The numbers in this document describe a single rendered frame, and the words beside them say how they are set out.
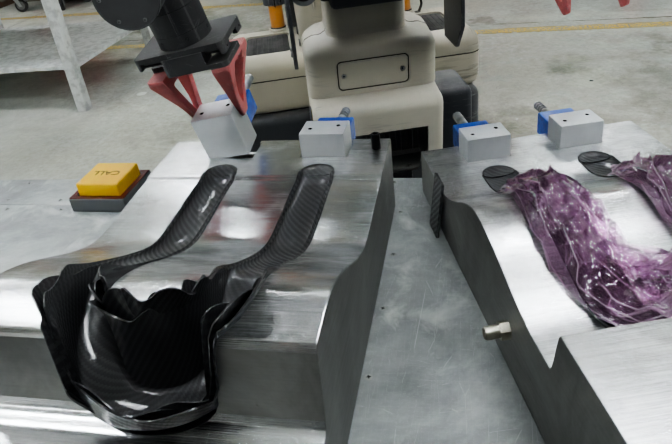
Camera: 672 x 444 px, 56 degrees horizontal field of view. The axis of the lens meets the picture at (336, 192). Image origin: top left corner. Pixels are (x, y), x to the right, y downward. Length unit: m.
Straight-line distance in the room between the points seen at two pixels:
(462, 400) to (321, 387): 0.16
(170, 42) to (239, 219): 0.19
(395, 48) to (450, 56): 0.33
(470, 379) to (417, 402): 0.05
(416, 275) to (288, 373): 0.27
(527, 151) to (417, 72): 0.38
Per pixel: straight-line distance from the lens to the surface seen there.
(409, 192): 0.78
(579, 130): 0.76
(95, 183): 0.87
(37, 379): 0.50
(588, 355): 0.41
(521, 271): 0.51
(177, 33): 0.66
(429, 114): 1.08
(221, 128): 0.70
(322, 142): 0.68
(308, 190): 0.64
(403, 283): 0.63
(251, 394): 0.42
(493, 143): 0.73
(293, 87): 1.34
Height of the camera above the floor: 1.19
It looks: 30 degrees down
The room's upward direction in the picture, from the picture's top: 7 degrees counter-clockwise
